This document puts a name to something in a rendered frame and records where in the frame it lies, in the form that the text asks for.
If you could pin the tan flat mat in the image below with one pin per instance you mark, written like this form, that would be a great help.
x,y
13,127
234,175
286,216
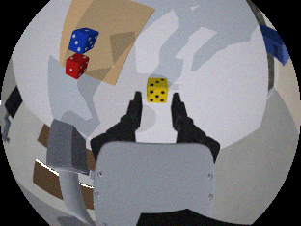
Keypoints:
x,y
119,22

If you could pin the blue die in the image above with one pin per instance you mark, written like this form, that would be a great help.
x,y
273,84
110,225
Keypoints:
x,y
82,40

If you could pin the red die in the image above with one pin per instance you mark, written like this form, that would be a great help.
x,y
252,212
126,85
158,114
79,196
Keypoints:
x,y
76,65

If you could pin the yellow die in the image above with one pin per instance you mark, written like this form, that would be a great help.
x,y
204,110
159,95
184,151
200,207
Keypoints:
x,y
157,90

